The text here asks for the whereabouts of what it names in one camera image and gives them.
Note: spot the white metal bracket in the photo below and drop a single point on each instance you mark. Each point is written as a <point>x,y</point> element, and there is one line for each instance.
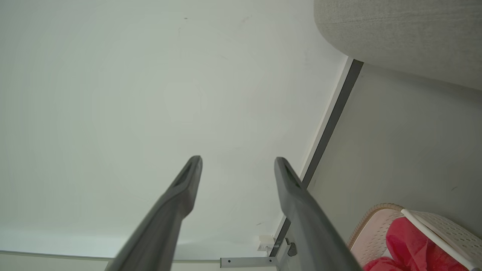
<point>248,261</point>

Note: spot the plain red garment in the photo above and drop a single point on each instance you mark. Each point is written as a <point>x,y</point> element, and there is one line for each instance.
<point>410,244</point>

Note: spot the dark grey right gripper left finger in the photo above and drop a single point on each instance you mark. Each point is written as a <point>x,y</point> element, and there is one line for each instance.
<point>165,218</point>

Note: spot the dark grey baseboard strip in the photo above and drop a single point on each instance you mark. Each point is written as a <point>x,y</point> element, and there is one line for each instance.
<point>335,113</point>

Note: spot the white perforated laundry basket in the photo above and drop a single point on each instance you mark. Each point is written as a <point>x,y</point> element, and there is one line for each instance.
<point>372,233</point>

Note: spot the grey fabric sofa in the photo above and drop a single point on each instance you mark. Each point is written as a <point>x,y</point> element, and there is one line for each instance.
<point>406,34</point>

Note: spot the white wall socket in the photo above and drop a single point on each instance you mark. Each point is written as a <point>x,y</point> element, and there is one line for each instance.
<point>266,242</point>

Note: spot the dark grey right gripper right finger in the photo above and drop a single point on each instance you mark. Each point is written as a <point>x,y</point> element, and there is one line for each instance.
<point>312,233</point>

